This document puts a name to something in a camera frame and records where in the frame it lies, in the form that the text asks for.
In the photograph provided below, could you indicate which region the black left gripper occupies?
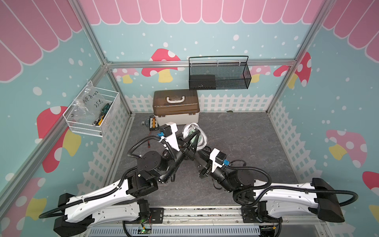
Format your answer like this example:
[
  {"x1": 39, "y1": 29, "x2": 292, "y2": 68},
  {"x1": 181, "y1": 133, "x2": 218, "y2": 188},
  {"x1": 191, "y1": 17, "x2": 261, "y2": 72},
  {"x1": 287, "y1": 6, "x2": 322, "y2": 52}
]
[{"x1": 159, "y1": 128, "x2": 200, "y2": 183}]

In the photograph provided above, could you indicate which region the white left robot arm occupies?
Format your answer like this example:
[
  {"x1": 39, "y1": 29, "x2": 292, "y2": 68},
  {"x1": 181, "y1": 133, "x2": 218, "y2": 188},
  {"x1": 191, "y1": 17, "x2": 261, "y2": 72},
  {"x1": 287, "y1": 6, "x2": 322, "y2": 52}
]
[{"x1": 39, "y1": 131, "x2": 200, "y2": 237}]

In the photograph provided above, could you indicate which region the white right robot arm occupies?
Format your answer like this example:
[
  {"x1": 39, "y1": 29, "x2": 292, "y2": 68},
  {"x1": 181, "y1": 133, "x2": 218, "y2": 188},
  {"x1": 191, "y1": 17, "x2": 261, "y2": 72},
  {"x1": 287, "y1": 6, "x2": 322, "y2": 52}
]
[{"x1": 192, "y1": 149, "x2": 358, "y2": 223}]

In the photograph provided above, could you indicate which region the brown lid storage box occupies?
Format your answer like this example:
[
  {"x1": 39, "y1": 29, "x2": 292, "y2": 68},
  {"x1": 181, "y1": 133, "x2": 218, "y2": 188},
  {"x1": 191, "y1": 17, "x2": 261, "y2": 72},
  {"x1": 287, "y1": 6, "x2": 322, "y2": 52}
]
[{"x1": 153, "y1": 89, "x2": 200, "y2": 126}]

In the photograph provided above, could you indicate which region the black yellow charger board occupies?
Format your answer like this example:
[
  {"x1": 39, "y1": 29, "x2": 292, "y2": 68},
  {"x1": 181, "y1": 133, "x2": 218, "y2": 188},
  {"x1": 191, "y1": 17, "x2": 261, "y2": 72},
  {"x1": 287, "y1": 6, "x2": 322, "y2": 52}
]
[{"x1": 149, "y1": 116, "x2": 159, "y2": 131}]

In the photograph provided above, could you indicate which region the black box in basket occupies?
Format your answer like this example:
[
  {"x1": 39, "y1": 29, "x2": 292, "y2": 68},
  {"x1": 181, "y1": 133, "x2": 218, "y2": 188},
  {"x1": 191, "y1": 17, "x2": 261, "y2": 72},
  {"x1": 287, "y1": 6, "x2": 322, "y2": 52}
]
[{"x1": 189, "y1": 75, "x2": 216, "y2": 90}]

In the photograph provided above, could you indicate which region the clear labelled plastic bag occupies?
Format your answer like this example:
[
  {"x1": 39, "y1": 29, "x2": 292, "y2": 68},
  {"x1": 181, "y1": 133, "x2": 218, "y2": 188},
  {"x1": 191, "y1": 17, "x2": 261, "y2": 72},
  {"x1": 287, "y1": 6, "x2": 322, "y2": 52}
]
[{"x1": 72, "y1": 83, "x2": 106, "y2": 120}]

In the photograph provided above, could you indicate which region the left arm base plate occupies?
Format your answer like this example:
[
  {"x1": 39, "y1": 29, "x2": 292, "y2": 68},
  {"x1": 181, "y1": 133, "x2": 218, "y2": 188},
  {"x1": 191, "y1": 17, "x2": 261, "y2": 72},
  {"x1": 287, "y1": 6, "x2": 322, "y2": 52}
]
[{"x1": 139, "y1": 208, "x2": 164, "y2": 224}]

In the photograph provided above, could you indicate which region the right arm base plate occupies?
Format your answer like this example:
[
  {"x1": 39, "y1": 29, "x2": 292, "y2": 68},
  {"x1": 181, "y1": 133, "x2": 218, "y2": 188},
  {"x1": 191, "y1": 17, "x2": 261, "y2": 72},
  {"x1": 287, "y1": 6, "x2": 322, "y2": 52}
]
[{"x1": 241, "y1": 207, "x2": 282, "y2": 224}]

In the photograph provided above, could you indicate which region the black wire mesh basket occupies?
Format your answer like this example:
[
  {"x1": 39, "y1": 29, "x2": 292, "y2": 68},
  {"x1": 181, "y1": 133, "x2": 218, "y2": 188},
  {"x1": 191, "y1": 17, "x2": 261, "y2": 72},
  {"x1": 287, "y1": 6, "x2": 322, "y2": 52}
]
[{"x1": 188, "y1": 55, "x2": 252, "y2": 90}]

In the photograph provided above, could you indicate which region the green handled tool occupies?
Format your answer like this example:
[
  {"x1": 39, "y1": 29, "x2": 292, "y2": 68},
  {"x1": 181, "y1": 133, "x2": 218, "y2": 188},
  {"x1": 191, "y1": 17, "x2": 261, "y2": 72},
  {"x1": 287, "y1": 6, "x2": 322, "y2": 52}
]
[{"x1": 92, "y1": 103, "x2": 111, "y2": 126}]

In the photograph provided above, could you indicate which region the white wire wall basket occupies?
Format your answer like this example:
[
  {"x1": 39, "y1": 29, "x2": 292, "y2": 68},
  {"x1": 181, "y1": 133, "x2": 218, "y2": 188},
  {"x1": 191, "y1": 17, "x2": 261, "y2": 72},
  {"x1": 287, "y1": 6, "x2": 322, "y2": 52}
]
[{"x1": 63, "y1": 82, "x2": 120, "y2": 137}]

